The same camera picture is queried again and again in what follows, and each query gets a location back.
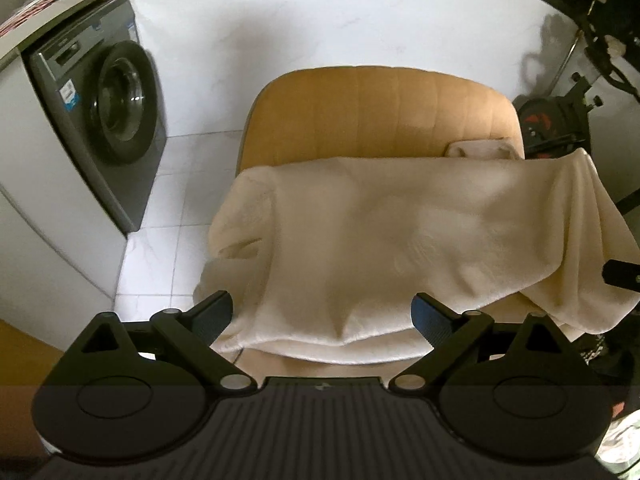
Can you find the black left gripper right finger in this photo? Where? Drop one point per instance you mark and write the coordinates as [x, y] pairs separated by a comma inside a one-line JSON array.
[[455, 338]]

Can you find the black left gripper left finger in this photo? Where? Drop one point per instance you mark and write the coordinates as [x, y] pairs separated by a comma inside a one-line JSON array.
[[190, 335]]

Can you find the cream fleece garment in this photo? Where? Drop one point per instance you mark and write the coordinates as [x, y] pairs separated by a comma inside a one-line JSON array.
[[322, 258]]

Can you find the white counter cabinet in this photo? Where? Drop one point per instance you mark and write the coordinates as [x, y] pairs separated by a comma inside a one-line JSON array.
[[60, 252]]

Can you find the black exercise equipment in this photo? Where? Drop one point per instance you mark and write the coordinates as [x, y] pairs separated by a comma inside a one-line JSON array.
[[554, 126]]

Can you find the orange upholstered chair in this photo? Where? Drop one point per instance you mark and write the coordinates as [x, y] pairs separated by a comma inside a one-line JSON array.
[[366, 112]]

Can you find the grey front-load washing machine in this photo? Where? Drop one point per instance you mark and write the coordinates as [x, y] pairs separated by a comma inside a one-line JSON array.
[[98, 86]]

